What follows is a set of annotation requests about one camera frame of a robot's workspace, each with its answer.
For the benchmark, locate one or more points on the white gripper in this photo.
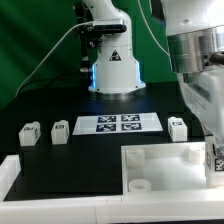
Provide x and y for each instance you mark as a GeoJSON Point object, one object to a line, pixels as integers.
{"type": "Point", "coordinates": [203, 94]}

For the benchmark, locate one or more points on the white square table top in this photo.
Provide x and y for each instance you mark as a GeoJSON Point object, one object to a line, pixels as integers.
{"type": "Point", "coordinates": [163, 167]}

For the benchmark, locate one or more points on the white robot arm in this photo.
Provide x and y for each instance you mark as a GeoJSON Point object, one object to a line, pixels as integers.
{"type": "Point", "coordinates": [195, 38]}

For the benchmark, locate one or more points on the white marker sheet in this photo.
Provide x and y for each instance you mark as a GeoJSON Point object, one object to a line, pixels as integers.
{"type": "Point", "coordinates": [120, 123]}

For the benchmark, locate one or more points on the white front obstacle wall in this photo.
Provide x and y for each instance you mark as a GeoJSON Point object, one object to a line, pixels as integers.
{"type": "Point", "coordinates": [131, 208]}

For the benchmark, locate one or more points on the white obstacle wall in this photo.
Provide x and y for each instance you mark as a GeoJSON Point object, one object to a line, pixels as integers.
{"type": "Point", "coordinates": [9, 170]}
{"type": "Point", "coordinates": [131, 208]}

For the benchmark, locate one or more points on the black camera on stand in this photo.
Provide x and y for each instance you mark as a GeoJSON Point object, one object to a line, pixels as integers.
{"type": "Point", "coordinates": [109, 26]}

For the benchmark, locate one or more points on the white left obstacle wall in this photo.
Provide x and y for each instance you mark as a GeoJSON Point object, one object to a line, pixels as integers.
{"type": "Point", "coordinates": [9, 170]}

